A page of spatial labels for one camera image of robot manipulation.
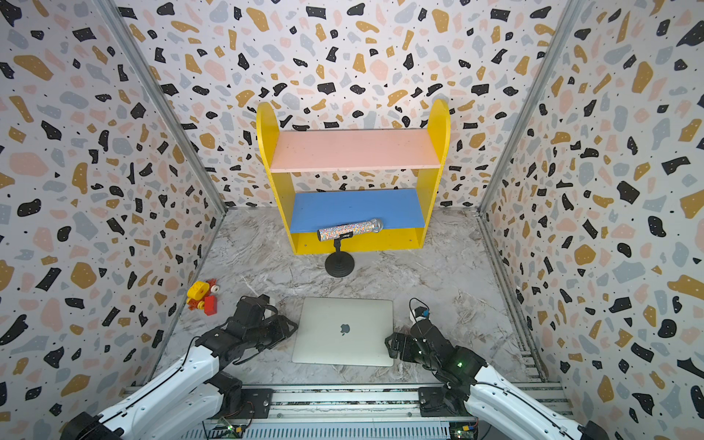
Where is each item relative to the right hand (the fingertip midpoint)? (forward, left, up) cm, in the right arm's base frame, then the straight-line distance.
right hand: (396, 344), depth 81 cm
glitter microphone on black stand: (+30, +20, -1) cm, 36 cm away
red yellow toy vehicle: (+14, +64, +2) cm, 65 cm away
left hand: (+3, +29, +2) cm, 30 cm away
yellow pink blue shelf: (+63, +27, +12) cm, 70 cm away
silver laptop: (+4, +16, -2) cm, 17 cm away
